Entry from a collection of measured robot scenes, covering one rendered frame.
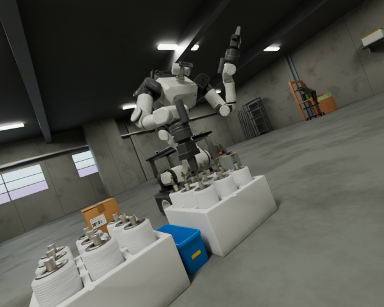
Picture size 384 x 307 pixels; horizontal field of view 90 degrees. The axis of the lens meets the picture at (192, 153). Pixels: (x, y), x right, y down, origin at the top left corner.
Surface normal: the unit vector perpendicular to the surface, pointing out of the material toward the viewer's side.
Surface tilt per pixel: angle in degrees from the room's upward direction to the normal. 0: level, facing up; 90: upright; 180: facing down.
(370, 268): 0
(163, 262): 90
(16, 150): 90
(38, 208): 90
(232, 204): 90
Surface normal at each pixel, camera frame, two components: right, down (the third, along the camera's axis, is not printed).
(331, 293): -0.37, -0.93
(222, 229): 0.52, -0.21
